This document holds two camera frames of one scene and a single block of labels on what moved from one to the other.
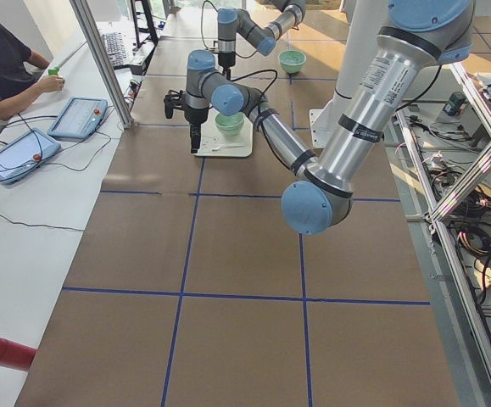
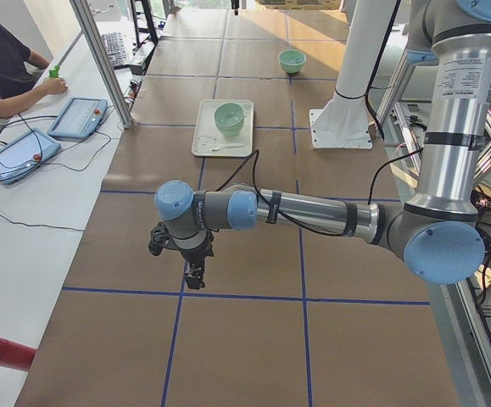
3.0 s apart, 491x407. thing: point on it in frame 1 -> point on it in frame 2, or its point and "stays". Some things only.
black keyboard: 114,47 stays
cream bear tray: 215,143 stays
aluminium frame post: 103,62 stays
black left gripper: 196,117 -> 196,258
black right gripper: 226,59 -> 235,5
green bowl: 230,125 stays
